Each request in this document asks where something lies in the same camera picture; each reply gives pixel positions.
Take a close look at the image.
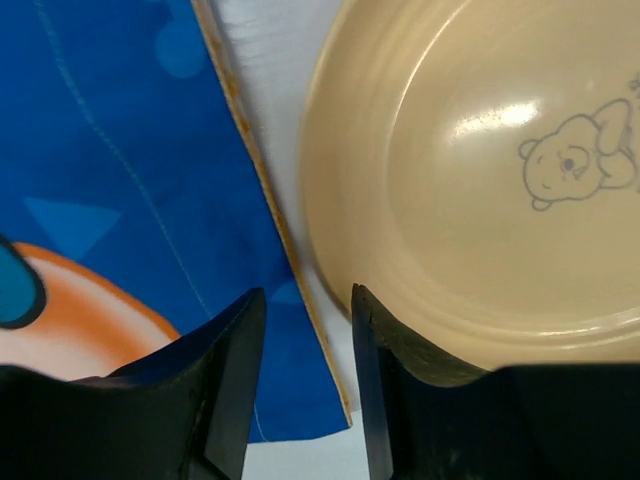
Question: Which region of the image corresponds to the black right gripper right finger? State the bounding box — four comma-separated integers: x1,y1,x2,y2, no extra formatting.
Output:
351,285,639,479

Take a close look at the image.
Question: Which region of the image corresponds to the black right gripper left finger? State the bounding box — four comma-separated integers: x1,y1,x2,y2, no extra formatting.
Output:
1,288,266,479

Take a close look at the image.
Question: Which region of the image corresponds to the blue cartoon placemat cloth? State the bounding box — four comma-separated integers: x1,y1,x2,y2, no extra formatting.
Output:
1,1,349,443

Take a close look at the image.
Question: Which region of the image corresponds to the beige round plate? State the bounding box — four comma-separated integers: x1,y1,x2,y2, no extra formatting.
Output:
299,0,639,369

